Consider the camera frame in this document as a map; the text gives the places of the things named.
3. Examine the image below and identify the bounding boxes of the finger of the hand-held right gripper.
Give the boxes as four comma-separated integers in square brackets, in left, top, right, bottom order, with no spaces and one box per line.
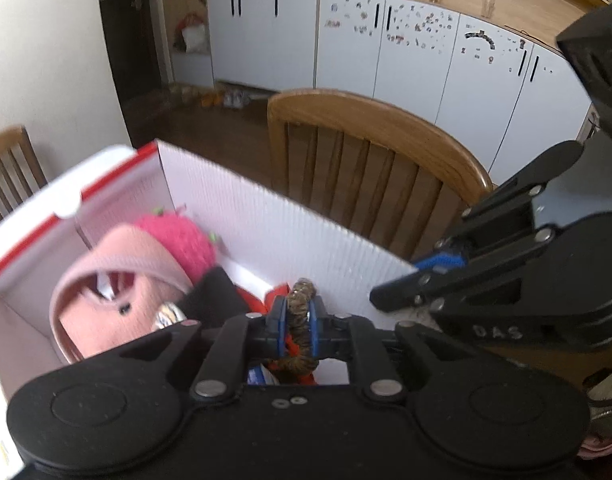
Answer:
[370,227,557,314]
[411,141,587,272]

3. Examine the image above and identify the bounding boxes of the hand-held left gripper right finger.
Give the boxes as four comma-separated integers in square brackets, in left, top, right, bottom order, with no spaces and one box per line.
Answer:
[309,296,507,402]

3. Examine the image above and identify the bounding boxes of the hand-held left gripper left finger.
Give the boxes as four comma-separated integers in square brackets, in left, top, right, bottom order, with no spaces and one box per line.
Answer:
[93,296,290,402]

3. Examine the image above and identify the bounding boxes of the black cloth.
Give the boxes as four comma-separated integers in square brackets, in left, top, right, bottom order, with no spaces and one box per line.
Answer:
[178,266,257,326]

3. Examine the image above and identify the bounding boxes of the red cardboard shoe box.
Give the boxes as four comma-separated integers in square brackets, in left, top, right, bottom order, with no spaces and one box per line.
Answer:
[0,140,420,397]

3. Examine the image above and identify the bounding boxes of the small patterned trinket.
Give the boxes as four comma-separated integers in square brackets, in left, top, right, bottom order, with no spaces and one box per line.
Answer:
[153,302,187,331]

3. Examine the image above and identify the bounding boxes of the pink fuzzy strawberry plush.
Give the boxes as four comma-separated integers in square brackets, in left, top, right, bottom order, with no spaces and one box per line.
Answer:
[131,207,222,281]

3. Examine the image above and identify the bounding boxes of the pink fleece hat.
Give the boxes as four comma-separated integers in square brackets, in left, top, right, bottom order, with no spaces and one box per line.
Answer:
[48,222,195,364]

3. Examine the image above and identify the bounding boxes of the wooden curved-back chair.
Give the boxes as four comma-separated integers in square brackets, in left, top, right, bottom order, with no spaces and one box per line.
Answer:
[267,89,495,261]

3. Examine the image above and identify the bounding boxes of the white sneakers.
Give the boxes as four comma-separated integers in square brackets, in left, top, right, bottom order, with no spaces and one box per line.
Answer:
[221,90,252,109]

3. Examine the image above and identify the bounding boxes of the pile of bags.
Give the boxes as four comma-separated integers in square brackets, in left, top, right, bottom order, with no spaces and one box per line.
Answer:
[173,12,210,54]

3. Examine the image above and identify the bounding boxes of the wooden slat-back chair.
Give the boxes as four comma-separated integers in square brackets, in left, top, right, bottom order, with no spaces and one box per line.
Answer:
[0,126,50,234]

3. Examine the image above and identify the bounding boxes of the dark entrance door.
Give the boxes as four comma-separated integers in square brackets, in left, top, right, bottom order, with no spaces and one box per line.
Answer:
[98,0,178,147]

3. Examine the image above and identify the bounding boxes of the white wall cabinet unit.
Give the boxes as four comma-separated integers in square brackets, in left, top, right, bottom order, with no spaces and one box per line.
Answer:
[171,0,608,177]

